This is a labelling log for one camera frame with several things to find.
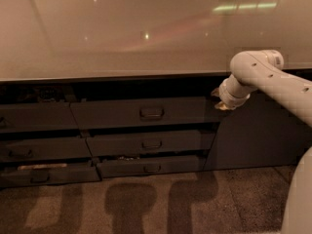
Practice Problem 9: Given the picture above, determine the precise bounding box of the dark cabinet door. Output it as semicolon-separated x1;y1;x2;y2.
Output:
205;91;312;170

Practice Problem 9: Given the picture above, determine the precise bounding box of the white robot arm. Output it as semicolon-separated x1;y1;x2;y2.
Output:
212;50;312;234

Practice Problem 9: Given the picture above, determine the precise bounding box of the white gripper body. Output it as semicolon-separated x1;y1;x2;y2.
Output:
218;75;252;109

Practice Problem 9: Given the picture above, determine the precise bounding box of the dark drawer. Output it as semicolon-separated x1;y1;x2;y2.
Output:
0;166;99;188
0;137;90;162
0;102;77;133
97;155;206;177
70;97;226;129
87;130;215;156

